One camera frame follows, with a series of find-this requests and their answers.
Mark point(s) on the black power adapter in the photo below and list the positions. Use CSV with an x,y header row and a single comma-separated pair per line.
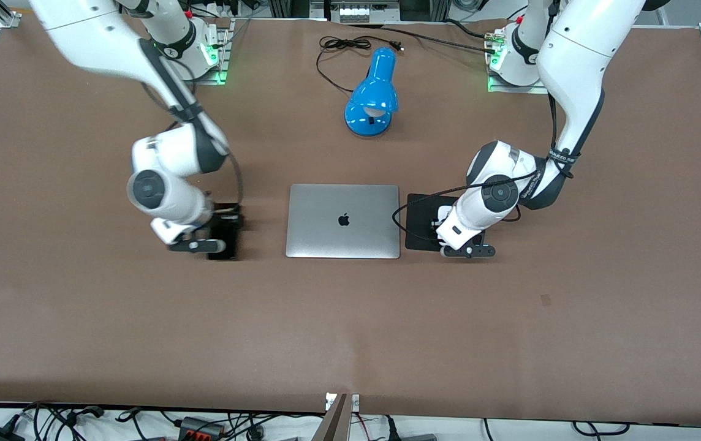
x,y
0,435

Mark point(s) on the grey connector with orange levers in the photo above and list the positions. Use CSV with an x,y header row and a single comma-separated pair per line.
x,y
201,427

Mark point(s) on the white computer mouse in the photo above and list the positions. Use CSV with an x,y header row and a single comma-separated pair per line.
x,y
443,214

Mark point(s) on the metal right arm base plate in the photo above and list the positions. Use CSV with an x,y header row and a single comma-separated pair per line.
x,y
219,67

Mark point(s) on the black smartphone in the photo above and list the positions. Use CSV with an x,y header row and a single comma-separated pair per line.
x,y
223,242

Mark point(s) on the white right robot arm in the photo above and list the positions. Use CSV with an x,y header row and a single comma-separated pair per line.
x,y
93,37

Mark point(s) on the white power strip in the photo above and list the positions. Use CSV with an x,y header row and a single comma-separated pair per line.
x,y
361,15

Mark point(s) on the silver closed laptop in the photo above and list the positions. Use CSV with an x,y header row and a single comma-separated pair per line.
x,y
343,221

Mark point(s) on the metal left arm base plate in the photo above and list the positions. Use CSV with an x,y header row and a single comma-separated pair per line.
x,y
510,89

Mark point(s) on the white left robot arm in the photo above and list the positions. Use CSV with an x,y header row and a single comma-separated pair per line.
x,y
583,55

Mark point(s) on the black mouse pad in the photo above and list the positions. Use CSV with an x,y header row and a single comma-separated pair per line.
x,y
421,229

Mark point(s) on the blue desk lamp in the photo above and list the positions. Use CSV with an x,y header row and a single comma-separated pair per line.
x,y
372,98

